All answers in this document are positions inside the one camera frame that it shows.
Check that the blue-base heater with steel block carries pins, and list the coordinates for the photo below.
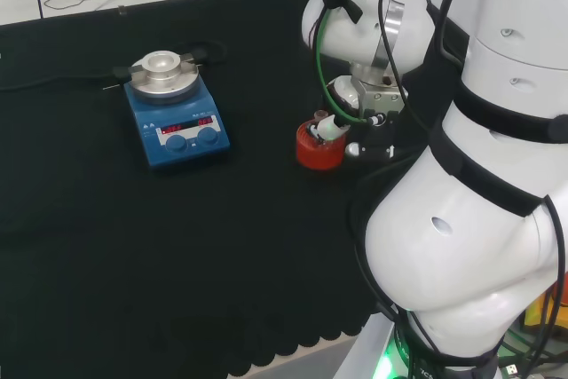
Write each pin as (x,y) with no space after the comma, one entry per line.
(186,148)

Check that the black bench cloth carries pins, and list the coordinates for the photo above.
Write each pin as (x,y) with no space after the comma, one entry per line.
(177,241)

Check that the silver usb plug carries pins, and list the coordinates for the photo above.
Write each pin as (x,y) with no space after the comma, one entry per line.
(512,369)

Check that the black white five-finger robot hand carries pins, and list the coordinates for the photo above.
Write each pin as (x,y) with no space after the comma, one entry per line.
(377,139)

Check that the clear glass round-bottom flask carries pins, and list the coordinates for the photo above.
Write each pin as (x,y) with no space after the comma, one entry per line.
(320,113)

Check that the clear cloth clip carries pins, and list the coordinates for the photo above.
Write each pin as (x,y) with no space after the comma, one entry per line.
(121,10)

